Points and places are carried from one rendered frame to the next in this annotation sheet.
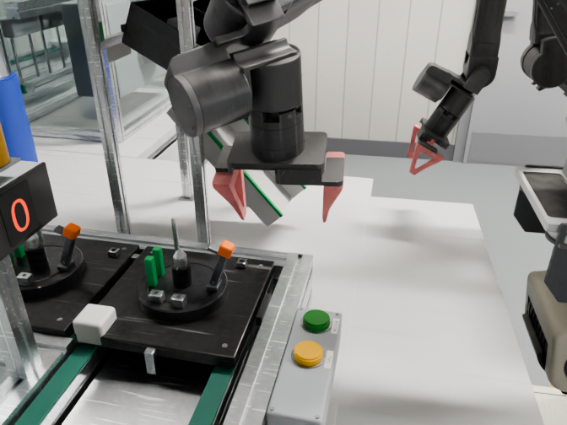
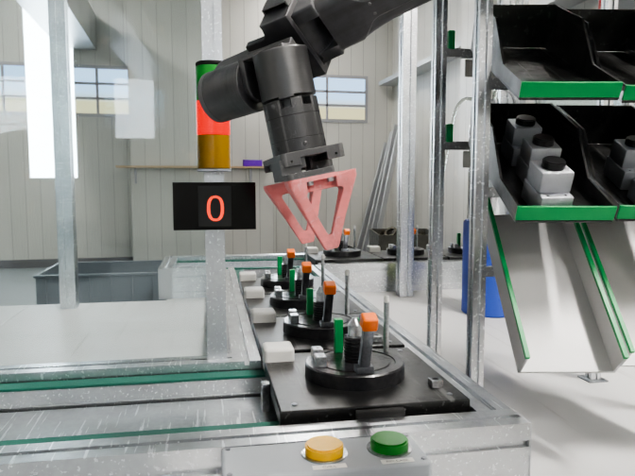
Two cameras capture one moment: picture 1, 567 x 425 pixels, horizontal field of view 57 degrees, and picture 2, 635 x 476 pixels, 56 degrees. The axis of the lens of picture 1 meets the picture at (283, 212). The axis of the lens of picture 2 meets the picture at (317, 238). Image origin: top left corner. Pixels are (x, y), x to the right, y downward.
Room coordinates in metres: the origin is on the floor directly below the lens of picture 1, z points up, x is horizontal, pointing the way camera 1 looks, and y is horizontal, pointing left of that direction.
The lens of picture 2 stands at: (0.30, -0.58, 1.24)
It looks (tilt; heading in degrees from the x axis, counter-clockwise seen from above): 5 degrees down; 67
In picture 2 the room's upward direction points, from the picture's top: straight up
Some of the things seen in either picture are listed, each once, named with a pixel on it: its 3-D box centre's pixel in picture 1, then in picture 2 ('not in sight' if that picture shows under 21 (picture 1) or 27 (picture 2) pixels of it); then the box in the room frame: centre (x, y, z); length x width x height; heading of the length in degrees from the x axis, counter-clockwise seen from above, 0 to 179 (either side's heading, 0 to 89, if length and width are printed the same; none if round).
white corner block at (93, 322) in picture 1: (95, 324); (278, 357); (0.59, 0.27, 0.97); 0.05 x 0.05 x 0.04; 78
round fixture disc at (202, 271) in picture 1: (183, 287); (354, 366); (0.66, 0.16, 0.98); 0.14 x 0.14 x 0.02
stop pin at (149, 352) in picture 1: (151, 361); (266, 396); (0.54, 0.18, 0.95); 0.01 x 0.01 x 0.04; 78
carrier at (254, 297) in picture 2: not in sight; (300, 284); (0.77, 0.65, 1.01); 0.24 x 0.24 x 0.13; 78
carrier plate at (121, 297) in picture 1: (184, 298); (354, 380); (0.66, 0.16, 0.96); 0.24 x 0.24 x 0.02; 78
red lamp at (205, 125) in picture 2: not in sight; (213, 118); (0.50, 0.31, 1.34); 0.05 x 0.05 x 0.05
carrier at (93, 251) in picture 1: (35, 252); (320, 307); (0.72, 0.41, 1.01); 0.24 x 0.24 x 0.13; 78
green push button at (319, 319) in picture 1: (315, 322); (388, 447); (0.60, -0.05, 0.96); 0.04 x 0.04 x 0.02
